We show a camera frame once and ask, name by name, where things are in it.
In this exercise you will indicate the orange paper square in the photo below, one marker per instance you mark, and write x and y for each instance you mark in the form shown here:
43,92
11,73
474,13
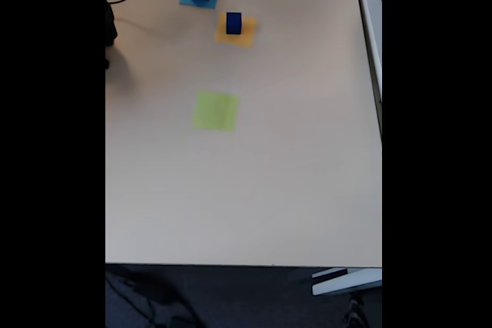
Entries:
248,36

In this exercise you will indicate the white table foot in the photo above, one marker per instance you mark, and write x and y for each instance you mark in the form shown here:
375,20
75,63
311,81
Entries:
346,283

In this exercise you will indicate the green paper square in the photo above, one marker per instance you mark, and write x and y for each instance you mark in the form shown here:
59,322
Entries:
215,113

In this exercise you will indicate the white adjacent table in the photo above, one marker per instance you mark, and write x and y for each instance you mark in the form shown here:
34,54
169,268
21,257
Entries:
371,24

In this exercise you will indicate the medium blue cube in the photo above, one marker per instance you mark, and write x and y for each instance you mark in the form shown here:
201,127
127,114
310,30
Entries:
233,24

